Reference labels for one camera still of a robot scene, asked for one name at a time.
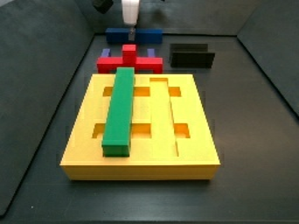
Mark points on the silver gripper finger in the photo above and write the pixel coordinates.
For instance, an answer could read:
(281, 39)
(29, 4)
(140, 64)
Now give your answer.
(132, 33)

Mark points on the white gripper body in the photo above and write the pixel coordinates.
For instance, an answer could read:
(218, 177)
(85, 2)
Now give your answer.
(129, 7)

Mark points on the blue rectangular bar block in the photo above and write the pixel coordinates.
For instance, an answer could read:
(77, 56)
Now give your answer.
(144, 36)

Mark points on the yellow slotted board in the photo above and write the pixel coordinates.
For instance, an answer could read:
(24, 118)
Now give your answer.
(170, 141)

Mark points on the purple comb-shaped block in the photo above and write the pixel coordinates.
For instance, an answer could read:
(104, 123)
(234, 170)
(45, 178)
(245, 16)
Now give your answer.
(105, 53)

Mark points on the red comb-shaped block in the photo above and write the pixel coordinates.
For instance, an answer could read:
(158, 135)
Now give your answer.
(128, 59)

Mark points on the green rectangular bar block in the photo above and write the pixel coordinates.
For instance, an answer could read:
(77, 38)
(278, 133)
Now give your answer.
(116, 138)

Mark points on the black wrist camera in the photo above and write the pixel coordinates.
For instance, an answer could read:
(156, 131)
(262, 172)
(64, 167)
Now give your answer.
(101, 5)

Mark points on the black angled bracket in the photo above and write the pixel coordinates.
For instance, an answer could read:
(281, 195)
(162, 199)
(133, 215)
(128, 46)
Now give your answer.
(190, 56)

